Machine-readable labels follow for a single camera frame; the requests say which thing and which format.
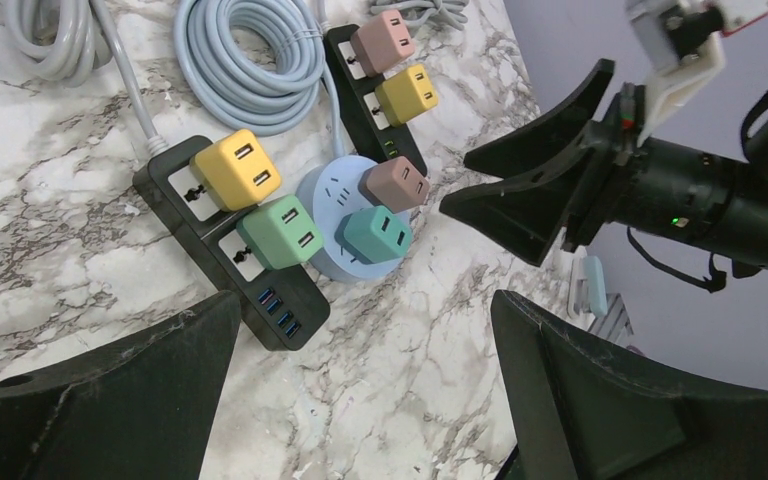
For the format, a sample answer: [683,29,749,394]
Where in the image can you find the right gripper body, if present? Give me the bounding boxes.
[562,86,729,252]

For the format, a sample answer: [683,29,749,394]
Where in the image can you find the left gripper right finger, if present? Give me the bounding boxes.
[491,290,768,479]

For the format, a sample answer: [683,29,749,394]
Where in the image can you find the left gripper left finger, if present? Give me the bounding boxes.
[0,292,241,479]

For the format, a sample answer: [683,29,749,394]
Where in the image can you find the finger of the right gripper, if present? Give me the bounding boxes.
[439,155,600,267]
[464,59,616,179]

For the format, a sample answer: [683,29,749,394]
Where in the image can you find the pink plug adapter round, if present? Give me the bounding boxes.
[359,156,430,213]

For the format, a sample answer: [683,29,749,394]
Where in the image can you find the teal plug adapter round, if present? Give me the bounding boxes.
[335,206,413,265]

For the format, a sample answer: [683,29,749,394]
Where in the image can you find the black power strip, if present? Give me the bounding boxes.
[133,135,330,351]
[323,24,428,175]

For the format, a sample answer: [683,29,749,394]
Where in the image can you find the blue round power socket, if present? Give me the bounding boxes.
[296,155,402,284]

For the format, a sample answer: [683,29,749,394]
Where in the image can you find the green plug adapter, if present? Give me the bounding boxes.
[236,194,324,270]

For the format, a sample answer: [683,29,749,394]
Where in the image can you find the yellow plug adapter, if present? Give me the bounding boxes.
[374,64,439,127]
[190,129,282,212]

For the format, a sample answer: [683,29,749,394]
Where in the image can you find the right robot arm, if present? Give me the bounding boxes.
[440,59,768,278]

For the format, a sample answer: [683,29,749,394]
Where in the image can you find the light blue small device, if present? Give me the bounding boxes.
[567,255,608,318]

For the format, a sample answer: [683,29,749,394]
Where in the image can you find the grey cable right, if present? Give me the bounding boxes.
[367,0,471,31]

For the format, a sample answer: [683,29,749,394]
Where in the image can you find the grey cable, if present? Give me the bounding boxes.
[367,0,471,31]
[0,0,173,157]

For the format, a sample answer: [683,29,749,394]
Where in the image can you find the coiled blue cable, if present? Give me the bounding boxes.
[173,0,349,160]

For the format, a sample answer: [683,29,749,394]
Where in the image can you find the grey cable centre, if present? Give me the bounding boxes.
[0,0,173,157]

